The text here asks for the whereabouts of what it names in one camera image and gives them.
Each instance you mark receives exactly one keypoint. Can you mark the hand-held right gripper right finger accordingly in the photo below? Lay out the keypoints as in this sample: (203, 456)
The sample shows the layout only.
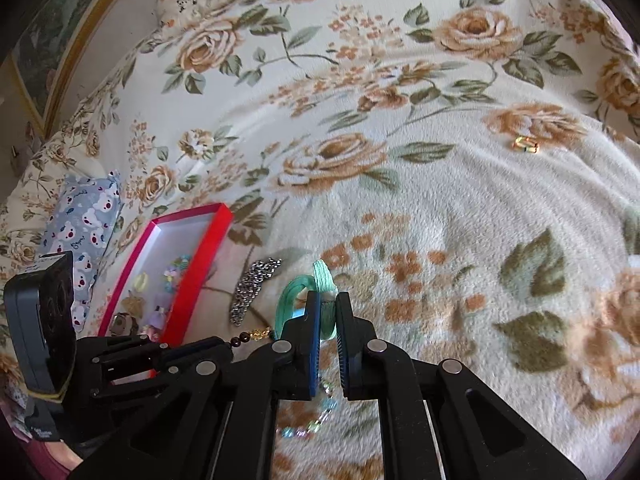
(344, 355)

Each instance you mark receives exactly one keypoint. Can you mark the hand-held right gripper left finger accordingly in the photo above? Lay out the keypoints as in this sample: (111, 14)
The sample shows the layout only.
(312, 350)

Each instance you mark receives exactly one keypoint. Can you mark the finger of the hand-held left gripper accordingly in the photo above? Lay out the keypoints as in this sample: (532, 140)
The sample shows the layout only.
(130, 380)
(150, 350)

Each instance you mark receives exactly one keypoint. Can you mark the pink flower hair clip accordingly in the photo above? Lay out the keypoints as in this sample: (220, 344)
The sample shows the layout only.
(150, 333)

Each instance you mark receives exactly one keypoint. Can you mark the amber translucent hair clip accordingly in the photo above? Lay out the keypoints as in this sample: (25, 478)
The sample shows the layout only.
(134, 305)

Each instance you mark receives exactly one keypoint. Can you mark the pastel flower hair clip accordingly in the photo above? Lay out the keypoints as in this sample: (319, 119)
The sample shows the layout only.
(170, 279)

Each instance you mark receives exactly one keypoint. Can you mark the silver rhinestone hair clip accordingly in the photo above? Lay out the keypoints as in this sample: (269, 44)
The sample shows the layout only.
(252, 285)

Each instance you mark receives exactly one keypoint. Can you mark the blue butterfly hair clip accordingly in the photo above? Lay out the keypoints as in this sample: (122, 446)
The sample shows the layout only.
(182, 261)

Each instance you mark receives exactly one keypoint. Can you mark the red shallow cardboard box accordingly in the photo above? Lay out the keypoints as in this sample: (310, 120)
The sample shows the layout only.
(165, 240)

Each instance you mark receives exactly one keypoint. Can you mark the person's left forearm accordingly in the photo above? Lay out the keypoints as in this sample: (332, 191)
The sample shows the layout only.
(55, 455)

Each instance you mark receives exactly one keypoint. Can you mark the blue bear-print pillow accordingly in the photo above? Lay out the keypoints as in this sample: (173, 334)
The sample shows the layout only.
(85, 220)

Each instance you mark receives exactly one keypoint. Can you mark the floral fleece blanket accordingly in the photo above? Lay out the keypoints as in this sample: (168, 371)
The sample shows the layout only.
(450, 210)

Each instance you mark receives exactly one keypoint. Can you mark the small orange hair clip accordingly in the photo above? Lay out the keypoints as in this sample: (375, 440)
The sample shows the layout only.
(525, 144)

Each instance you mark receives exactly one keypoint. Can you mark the gold framed picture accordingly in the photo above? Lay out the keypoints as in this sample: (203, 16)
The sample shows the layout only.
(50, 35)

